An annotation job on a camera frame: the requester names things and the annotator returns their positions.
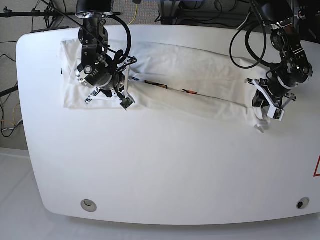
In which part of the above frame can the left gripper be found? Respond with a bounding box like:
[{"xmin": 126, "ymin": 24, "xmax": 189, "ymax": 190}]
[{"xmin": 252, "ymin": 61, "xmax": 313, "ymax": 109}]

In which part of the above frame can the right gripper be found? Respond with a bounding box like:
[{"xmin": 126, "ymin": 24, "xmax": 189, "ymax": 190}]
[{"xmin": 74, "ymin": 56, "xmax": 138, "ymax": 104}]

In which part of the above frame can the white printed T-shirt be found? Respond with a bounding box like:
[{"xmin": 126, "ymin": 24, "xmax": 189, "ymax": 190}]
[{"xmin": 56, "ymin": 37, "xmax": 273, "ymax": 135}]

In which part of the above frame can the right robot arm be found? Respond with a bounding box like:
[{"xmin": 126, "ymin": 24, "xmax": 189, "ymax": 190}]
[{"xmin": 75, "ymin": 0, "xmax": 138, "ymax": 109}]

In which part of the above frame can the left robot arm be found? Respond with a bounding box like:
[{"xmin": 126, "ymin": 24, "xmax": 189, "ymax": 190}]
[{"xmin": 251, "ymin": 0, "xmax": 313, "ymax": 108}]

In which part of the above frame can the black tripod stand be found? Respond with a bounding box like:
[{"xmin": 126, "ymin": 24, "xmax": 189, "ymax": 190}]
[{"xmin": 0, "ymin": 0, "xmax": 121, "ymax": 98}]

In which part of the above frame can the black table grommet right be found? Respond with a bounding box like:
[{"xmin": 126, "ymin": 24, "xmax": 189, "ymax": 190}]
[{"xmin": 296, "ymin": 197, "xmax": 310, "ymax": 210}]

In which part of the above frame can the grey table grommet left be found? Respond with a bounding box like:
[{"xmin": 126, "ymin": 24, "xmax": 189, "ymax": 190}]
[{"xmin": 80, "ymin": 199, "xmax": 97, "ymax": 213}]

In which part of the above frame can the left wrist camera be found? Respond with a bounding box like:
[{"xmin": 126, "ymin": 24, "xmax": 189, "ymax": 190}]
[{"xmin": 267, "ymin": 105, "xmax": 285, "ymax": 122}]

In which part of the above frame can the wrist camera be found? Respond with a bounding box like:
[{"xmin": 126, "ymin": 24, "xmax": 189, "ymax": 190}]
[
  {"xmin": 120, "ymin": 97, "xmax": 136, "ymax": 111},
  {"xmin": 267, "ymin": 105, "xmax": 285, "ymax": 122}
]

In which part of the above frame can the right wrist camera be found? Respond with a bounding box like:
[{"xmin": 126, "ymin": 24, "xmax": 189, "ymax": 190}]
[{"xmin": 120, "ymin": 97, "xmax": 136, "ymax": 111}]

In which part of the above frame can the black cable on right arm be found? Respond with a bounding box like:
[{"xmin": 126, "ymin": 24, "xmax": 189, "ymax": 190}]
[{"xmin": 102, "ymin": 13, "xmax": 133, "ymax": 63}]

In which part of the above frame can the yellow cable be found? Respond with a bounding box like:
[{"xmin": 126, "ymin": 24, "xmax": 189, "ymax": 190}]
[{"xmin": 128, "ymin": 0, "xmax": 141, "ymax": 26}]

